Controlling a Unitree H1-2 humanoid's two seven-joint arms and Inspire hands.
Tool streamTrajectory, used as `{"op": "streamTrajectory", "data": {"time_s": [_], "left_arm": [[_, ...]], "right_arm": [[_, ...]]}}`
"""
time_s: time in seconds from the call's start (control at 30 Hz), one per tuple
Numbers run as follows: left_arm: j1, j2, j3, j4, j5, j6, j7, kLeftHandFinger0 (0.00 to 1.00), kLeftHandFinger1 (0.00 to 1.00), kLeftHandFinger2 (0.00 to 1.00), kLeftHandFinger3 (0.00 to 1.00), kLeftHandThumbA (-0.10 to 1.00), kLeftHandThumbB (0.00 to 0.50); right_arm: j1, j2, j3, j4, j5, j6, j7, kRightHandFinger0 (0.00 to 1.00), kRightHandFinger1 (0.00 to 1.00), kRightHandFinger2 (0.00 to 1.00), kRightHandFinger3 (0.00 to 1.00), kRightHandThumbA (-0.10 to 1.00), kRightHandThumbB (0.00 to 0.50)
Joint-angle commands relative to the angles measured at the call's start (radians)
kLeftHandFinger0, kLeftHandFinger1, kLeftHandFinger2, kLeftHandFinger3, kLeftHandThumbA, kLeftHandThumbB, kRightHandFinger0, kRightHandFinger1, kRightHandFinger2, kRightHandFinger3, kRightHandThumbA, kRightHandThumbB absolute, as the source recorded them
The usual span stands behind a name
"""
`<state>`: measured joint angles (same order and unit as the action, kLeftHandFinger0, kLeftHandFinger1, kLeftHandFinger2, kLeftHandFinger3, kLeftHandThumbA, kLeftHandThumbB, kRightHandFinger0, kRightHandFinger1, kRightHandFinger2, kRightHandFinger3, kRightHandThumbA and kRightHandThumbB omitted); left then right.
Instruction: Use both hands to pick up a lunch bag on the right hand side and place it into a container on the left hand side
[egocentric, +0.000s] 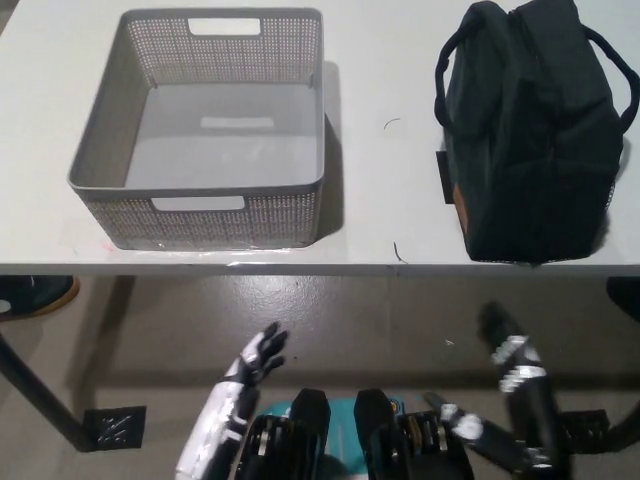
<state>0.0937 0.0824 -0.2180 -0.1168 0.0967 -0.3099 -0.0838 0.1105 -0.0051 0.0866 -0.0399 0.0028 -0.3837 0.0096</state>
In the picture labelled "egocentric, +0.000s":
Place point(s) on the grey perforated plastic basket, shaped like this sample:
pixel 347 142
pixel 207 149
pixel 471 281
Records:
pixel 200 220

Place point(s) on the black fabric lunch bag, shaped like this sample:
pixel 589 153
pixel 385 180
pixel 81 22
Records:
pixel 540 150

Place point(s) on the black rounded object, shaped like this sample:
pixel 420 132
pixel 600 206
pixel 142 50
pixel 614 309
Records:
pixel 625 300

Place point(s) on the black tape on table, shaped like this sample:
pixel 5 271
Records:
pixel 444 175

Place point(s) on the black shoe tan sole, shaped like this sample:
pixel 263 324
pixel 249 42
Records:
pixel 35 295

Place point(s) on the black teal robot torso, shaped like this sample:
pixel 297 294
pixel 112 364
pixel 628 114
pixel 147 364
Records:
pixel 310 415

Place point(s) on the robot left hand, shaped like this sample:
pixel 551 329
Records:
pixel 225 415

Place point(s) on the grey metal table leg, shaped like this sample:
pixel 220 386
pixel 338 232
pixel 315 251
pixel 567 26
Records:
pixel 45 395

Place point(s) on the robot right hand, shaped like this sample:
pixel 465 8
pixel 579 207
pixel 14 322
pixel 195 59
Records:
pixel 520 370

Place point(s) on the black floor tape patch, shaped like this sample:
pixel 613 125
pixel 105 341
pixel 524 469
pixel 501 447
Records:
pixel 590 425
pixel 117 427

